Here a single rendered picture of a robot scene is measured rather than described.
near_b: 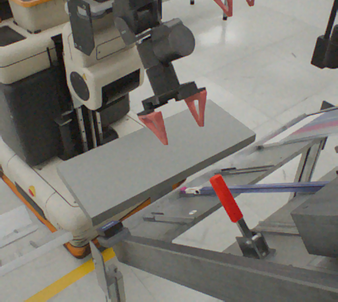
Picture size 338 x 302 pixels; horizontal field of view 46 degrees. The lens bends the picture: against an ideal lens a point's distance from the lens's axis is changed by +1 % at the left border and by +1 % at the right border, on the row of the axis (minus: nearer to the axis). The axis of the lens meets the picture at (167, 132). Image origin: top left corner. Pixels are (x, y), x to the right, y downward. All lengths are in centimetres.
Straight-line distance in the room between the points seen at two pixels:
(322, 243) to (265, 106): 212
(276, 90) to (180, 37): 197
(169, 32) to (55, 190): 103
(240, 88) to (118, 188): 164
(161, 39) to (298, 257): 45
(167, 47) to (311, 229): 43
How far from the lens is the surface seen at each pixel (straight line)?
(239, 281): 50
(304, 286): 41
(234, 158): 105
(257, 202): 193
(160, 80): 79
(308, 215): 41
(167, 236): 73
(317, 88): 277
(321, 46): 63
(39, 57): 148
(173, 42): 73
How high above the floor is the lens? 144
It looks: 40 degrees down
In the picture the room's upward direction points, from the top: straight up
